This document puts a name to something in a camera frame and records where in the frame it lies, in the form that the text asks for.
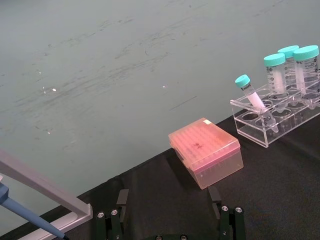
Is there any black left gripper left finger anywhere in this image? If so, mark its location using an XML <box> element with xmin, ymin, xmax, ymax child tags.
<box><xmin>93</xmin><ymin>189</ymin><xmax>130</xmax><ymax>240</ymax></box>

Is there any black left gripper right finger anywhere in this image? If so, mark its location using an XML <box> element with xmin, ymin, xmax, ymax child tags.
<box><xmin>207</xmin><ymin>186</ymin><xmax>247</xmax><ymax>240</ymax></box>

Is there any orange translucent pipette tip box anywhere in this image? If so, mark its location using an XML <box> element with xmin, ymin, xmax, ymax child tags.
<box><xmin>167</xmin><ymin>117</ymin><xmax>245</xmax><ymax>190</ymax></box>

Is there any black table cloth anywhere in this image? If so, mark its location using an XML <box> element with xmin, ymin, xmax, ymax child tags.
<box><xmin>9</xmin><ymin>97</ymin><xmax>320</xmax><ymax>240</ymax></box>

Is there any clear acrylic tube rack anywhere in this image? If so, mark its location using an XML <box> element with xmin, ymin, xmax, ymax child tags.
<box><xmin>229</xmin><ymin>83</ymin><xmax>320</xmax><ymax>148</ymax></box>

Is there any grey pipette stand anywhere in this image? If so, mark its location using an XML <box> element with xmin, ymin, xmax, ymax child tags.
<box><xmin>0</xmin><ymin>149</ymin><xmax>93</xmax><ymax>240</ymax></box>

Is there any small teal-capped centrifuge tube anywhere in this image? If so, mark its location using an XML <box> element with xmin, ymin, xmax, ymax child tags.
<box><xmin>234</xmin><ymin>74</ymin><xmax>279</xmax><ymax>133</ymax></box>

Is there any large teal-capped centrifuge tube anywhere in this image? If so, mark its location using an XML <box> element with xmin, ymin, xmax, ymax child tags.
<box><xmin>263</xmin><ymin>53</ymin><xmax>288</xmax><ymax>115</ymax></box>
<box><xmin>277</xmin><ymin>45</ymin><xmax>300</xmax><ymax>91</ymax></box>
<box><xmin>292</xmin><ymin>45</ymin><xmax>320</xmax><ymax>106</ymax></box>

